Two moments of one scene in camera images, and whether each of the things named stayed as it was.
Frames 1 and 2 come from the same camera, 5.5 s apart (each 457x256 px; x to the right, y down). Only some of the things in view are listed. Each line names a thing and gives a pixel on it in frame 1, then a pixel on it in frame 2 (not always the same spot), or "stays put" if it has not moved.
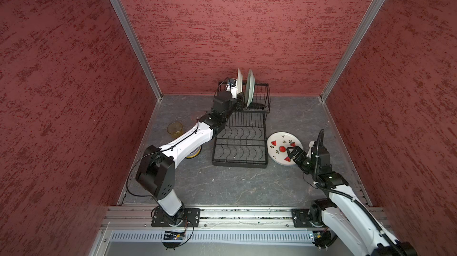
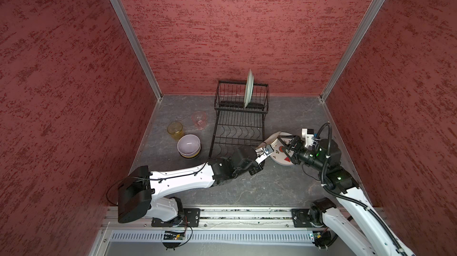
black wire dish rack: [243, 142] stays put
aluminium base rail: [212, 218] stays put
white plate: [278, 144] stays put
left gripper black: [238, 101] to [256, 168]
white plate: [239, 82] to [282, 146]
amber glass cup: [175, 128] stays put
